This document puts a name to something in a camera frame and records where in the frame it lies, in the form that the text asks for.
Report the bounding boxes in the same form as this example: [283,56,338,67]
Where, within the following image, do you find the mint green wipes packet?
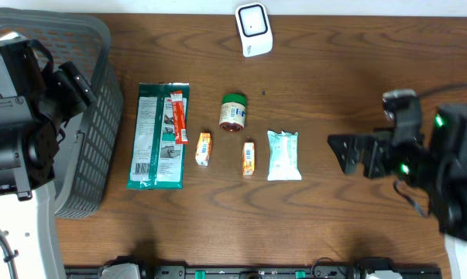
[267,130,302,181]

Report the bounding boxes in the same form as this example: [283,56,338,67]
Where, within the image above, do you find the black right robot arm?
[328,99,467,278]

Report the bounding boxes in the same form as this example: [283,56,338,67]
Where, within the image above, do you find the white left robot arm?
[0,33,96,278]

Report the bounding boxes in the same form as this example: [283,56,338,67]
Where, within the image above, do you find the green lidded small jar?
[219,94,247,132]

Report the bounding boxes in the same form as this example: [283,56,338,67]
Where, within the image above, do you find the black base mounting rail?
[65,257,442,279]

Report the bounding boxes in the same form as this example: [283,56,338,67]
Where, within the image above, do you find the orange tissue pack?
[242,142,255,176]
[195,133,212,167]

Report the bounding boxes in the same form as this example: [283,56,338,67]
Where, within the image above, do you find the red and white package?
[170,90,189,144]

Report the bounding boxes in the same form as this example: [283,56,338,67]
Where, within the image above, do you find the dark green package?
[127,83,190,191]

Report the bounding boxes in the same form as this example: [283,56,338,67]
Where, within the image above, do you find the white barcode scanner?
[235,2,273,57]

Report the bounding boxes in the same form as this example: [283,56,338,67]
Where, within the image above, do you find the grey plastic mesh basket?
[0,8,124,219]

